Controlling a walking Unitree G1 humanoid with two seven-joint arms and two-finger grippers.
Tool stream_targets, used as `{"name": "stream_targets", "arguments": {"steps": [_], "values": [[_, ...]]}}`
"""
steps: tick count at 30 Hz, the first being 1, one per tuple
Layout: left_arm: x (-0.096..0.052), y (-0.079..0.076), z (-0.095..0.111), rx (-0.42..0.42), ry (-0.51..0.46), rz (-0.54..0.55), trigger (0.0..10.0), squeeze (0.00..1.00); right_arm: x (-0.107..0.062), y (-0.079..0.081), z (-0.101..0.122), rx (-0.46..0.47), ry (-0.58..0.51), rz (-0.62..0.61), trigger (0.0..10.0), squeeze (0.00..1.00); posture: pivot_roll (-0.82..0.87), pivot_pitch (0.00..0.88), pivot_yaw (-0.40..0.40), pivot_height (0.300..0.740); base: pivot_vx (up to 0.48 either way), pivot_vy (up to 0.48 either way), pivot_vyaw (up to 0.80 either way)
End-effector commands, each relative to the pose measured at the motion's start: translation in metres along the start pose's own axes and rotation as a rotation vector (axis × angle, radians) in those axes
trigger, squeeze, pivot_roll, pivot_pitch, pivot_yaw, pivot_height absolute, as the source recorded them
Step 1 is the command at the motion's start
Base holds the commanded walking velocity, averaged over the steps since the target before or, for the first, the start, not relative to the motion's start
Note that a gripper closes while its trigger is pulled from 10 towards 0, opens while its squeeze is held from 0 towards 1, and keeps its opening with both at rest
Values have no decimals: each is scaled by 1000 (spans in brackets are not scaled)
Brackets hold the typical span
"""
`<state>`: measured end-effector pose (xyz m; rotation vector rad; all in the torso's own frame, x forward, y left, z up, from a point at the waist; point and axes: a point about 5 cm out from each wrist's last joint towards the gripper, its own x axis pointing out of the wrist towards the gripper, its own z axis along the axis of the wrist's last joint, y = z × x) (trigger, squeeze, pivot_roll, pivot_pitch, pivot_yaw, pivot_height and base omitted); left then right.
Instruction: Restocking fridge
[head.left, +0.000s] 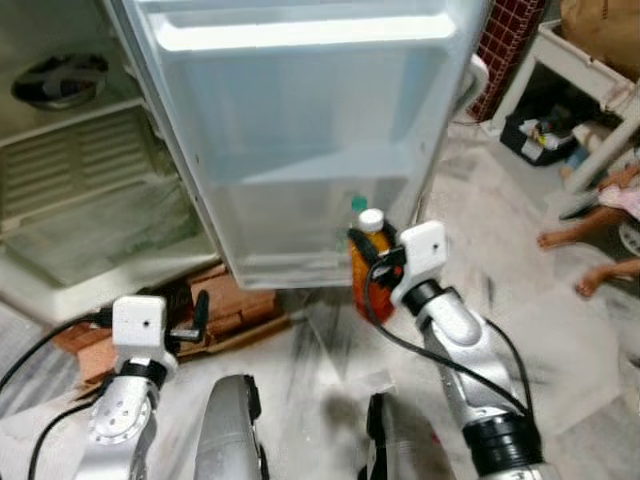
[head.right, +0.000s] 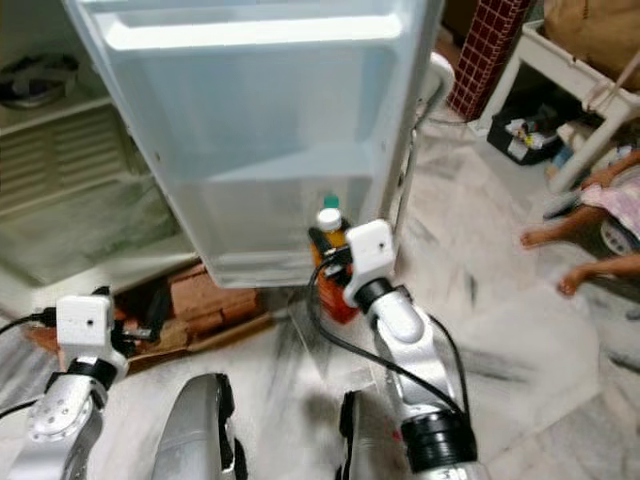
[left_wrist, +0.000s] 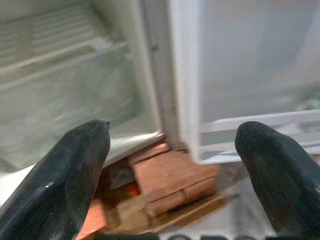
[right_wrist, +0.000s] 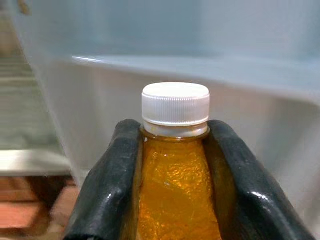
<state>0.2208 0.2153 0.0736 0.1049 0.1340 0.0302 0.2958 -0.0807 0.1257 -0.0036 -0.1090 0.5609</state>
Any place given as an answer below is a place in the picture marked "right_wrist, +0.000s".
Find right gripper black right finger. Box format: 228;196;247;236
202;119;317;240

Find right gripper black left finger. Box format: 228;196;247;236
62;119;145;240

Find orange juice bottle white cap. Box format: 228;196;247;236
134;82;226;240

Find orange bricks under fridge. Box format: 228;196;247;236
0;174;85;240

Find silver fridge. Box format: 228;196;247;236
0;0;320;240

